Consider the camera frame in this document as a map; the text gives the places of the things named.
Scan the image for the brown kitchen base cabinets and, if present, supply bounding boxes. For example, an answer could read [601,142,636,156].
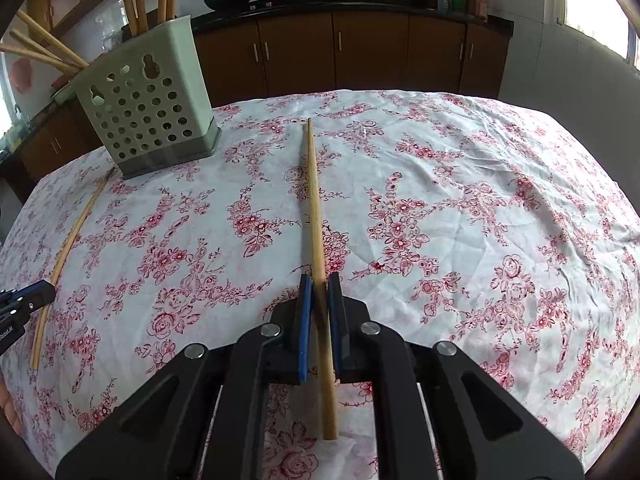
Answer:
[192,0,514,106]

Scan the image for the bamboo chopstick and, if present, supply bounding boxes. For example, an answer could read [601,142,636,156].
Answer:
[307,118,338,440]
[28,167,117,371]

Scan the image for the floral white red tablecloth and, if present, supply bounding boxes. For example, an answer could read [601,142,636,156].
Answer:
[1,91,639,471]

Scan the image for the chopstick in holder left upper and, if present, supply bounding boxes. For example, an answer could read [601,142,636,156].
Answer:
[16,9,89,68]

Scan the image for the person's hand at left edge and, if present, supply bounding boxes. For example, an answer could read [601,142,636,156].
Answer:
[0,384,23,434]

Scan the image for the chopstick in holder left lower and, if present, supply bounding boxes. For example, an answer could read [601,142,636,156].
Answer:
[0,44,79,74]

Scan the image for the green perforated utensil holder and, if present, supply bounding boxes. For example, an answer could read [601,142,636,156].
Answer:
[72,16,221,179]

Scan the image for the brown left side cabinets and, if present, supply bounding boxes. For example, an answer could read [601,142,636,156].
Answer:
[1,98,102,204]

